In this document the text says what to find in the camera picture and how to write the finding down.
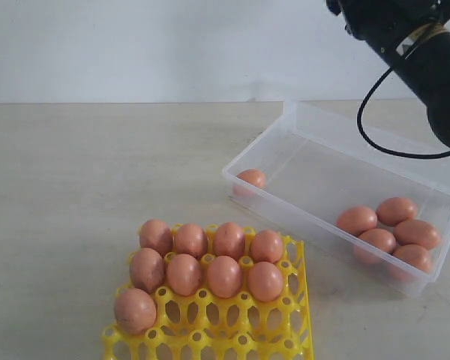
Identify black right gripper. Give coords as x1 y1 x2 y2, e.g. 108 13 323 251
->
325 0 441 41

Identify brown egg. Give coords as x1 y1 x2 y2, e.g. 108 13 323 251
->
174 223 209 260
113 288 157 335
353 228 397 265
393 219 442 250
232 168 266 197
376 197 418 227
206 256 242 299
166 253 203 296
336 205 378 236
139 218 173 257
247 262 284 302
129 247 165 294
212 222 245 260
388 244 432 283
250 229 284 263

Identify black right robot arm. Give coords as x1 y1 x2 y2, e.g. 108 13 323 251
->
325 0 450 160

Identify clear plastic container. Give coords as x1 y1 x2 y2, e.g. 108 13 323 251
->
222 102 450 297

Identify yellow plastic egg tray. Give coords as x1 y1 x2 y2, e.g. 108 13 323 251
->
101 235 314 359

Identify black cable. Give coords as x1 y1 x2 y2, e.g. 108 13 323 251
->
356 22 450 160

